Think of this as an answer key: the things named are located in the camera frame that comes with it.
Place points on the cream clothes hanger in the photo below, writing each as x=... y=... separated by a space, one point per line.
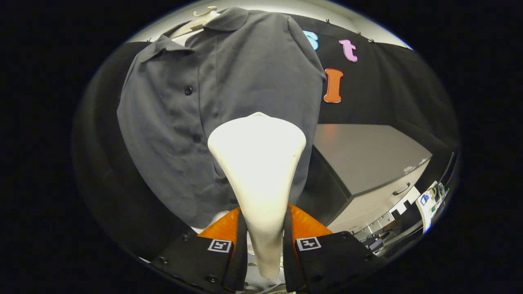
x=192 y=26

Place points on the white garment steamer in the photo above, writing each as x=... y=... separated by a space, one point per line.
x=257 y=163

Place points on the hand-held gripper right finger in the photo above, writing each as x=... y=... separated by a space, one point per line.
x=289 y=253

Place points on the grey button-up shirt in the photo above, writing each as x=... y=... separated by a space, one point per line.
x=245 y=73

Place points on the grey drawer cabinet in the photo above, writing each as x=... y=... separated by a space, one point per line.
x=367 y=155

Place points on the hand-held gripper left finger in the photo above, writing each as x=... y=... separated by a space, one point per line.
x=241 y=253

